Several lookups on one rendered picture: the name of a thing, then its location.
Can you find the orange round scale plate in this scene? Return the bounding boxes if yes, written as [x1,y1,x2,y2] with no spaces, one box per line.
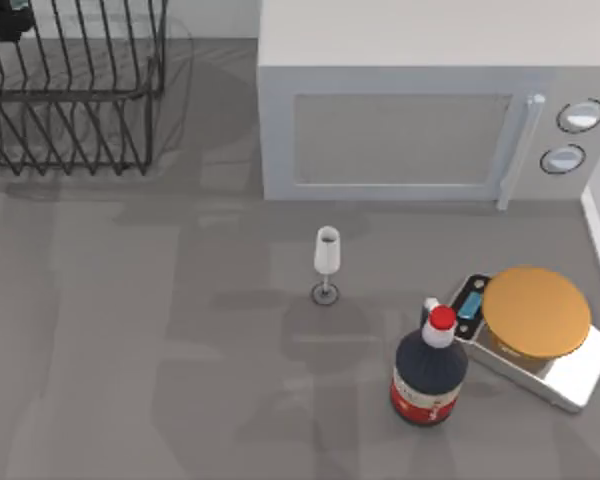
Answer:
[482,266,592,360]

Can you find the microwave door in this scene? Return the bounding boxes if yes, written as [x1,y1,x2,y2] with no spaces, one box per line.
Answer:
[257,66,552,202]

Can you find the white wine glass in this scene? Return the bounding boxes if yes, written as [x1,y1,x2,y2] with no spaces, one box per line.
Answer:
[310,225,342,305]

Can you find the large microwave knob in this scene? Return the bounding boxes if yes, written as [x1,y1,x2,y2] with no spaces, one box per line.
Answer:
[556,98,600,134]

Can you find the silver kitchen scale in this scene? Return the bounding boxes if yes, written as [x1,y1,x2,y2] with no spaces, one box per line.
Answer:
[447,273,600,414]

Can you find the pale microwave oven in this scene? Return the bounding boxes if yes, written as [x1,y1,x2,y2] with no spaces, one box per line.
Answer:
[256,0,600,211]

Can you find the small microwave knob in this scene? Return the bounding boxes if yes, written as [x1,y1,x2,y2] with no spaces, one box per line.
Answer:
[539,143,588,176]

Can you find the dark wire dish rack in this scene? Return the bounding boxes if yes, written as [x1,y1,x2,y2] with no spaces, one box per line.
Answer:
[0,0,169,177]

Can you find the microwave door handle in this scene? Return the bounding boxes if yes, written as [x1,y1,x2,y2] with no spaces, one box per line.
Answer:
[496,92,547,211]

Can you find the dark bottle with red cap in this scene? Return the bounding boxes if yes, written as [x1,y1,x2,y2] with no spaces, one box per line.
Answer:
[389,297,469,428]

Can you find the black object in rack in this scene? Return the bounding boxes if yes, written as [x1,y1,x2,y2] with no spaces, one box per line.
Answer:
[0,0,35,42]

